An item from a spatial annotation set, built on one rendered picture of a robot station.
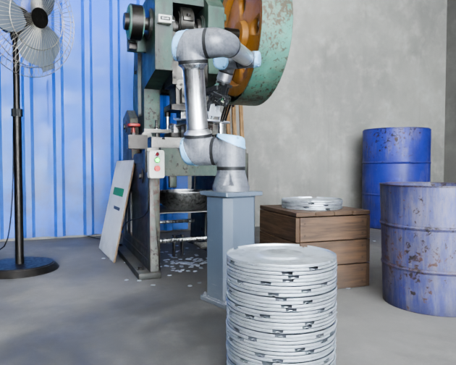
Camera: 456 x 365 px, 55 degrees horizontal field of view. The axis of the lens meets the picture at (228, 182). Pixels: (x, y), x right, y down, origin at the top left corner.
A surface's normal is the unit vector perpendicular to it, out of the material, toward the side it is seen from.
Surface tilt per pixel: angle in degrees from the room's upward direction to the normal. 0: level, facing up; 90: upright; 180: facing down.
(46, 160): 90
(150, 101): 90
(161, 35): 90
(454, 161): 90
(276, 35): 107
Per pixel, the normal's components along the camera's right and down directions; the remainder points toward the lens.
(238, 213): 0.60, 0.03
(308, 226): 0.33, 0.04
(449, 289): -0.15, 0.07
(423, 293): -0.52, 0.07
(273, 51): 0.34, 0.46
